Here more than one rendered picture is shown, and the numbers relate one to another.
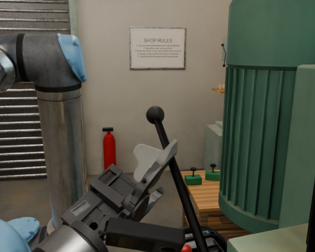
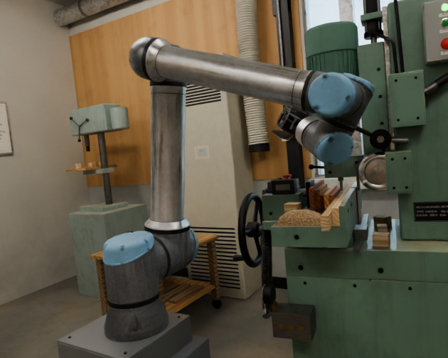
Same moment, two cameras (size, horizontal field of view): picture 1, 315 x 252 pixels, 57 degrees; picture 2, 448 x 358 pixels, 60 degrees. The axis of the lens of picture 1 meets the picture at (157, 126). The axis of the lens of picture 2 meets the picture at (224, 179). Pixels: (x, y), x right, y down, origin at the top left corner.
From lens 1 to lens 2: 1.16 m
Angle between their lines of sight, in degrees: 50
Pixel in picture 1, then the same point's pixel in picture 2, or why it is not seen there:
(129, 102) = not seen: outside the picture
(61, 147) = (182, 135)
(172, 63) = not seen: outside the picture
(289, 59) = (350, 45)
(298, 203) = not seen: hidden behind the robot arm
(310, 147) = (368, 69)
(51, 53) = not seen: hidden behind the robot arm
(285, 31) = (347, 36)
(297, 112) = (360, 60)
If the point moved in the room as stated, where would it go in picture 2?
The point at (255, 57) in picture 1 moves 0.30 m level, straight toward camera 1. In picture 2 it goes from (338, 45) to (431, 13)
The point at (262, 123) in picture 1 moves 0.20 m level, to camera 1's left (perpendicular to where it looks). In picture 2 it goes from (345, 69) to (316, 64)
